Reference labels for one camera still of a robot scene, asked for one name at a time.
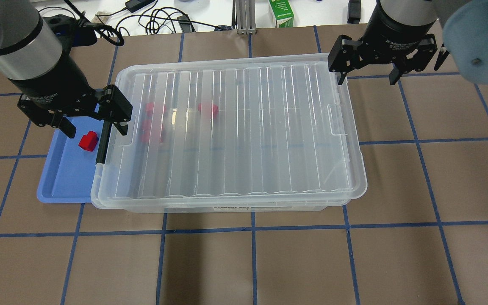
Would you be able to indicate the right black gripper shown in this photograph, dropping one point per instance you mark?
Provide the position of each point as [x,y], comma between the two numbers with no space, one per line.
[397,30]

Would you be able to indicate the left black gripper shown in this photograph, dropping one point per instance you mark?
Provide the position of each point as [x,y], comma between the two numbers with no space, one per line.
[52,86]

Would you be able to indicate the red block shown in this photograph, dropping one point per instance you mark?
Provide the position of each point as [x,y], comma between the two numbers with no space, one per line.
[208,110]
[150,128]
[150,109]
[89,141]

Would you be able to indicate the clear plastic box lid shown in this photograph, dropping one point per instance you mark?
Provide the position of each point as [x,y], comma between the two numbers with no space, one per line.
[235,131]

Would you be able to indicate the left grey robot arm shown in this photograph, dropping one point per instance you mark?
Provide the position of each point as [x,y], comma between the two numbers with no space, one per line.
[30,52]

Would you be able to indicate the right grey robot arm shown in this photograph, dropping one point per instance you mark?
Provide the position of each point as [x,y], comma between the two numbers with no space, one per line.
[408,33]

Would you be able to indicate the red block in box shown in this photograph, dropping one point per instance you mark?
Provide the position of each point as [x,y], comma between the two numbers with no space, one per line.
[208,110]
[150,109]
[150,128]

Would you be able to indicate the clear plastic storage box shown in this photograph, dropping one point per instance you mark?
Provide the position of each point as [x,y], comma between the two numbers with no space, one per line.
[227,205]

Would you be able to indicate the blue plastic tray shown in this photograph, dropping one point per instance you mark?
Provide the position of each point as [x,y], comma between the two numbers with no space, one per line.
[68,173]

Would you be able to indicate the black device on desk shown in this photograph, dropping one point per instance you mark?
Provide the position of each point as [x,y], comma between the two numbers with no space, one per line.
[353,11]

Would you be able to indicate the green white carton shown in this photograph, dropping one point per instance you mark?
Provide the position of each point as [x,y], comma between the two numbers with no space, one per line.
[281,13]

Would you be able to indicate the black power adapter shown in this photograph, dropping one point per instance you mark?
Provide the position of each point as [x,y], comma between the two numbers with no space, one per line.
[135,5]

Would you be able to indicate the aluminium profile post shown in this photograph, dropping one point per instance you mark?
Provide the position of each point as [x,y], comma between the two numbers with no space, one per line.
[243,17]

